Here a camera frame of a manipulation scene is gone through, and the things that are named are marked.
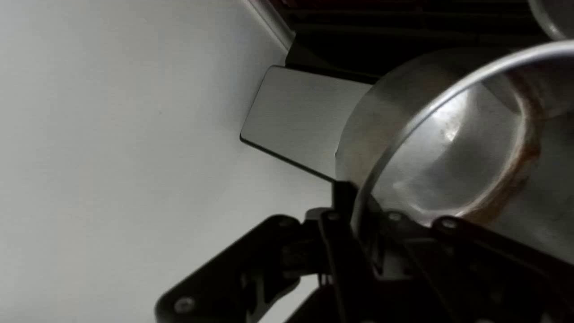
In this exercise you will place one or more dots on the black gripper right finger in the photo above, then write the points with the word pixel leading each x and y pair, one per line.
pixel 483 277

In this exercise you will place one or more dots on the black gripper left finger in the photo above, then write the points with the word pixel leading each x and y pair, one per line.
pixel 245 280

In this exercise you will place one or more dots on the small silver saucepan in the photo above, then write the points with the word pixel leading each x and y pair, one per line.
pixel 478 133

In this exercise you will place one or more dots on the black stainless gas stove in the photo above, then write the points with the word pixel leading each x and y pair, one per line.
pixel 358 69

